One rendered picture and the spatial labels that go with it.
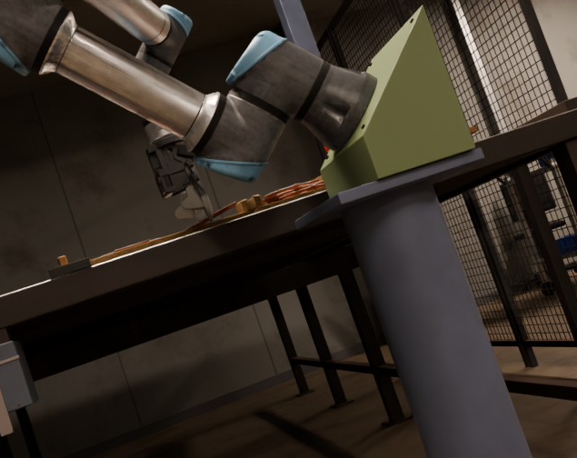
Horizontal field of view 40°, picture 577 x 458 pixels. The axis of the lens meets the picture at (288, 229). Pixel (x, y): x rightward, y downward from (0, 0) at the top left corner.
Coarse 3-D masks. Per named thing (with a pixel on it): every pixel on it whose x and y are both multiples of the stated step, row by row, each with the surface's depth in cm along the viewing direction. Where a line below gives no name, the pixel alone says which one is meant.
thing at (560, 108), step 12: (576, 96) 183; (552, 108) 186; (564, 108) 182; (528, 156) 203; (540, 156) 199; (504, 168) 216; (516, 168) 217; (480, 180) 231; (456, 192) 248; (348, 240) 370; (324, 252) 416
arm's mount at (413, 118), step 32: (416, 32) 131; (384, 64) 139; (416, 64) 130; (384, 96) 128; (416, 96) 129; (448, 96) 130; (384, 128) 127; (416, 128) 128; (448, 128) 129; (352, 160) 133; (384, 160) 126; (416, 160) 127
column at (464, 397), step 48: (384, 192) 129; (432, 192) 136; (384, 240) 132; (432, 240) 132; (384, 288) 134; (432, 288) 131; (384, 336) 139; (432, 336) 131; (480, 336) 133; (432, 384) 131; (480, 384) 130; (432, 432) 133; (480, 432) 129
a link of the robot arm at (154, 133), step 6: (144, 126) 172; (150, 126) 170; (156, 126) 170; (150, 132) 170; (156, 132) 170; (162, 132) 170; (168, 132) 170; (150, 138) 171; (156, 138) 170; (162, 138) 170
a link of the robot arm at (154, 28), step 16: (96, 0) 138; (112, 0) 140; (128, 0) 143; (144, 0) 148; (112, 16) 145; (128, 16) 146; (144, 16) 149; (160, 16) 153; (176, 16) 160; (128, 32) 153; (144, 32) 152; (160, 32) 155; (176, 32) 160; (144, 48) 160; (160, 48) 160; (176, 48) 162
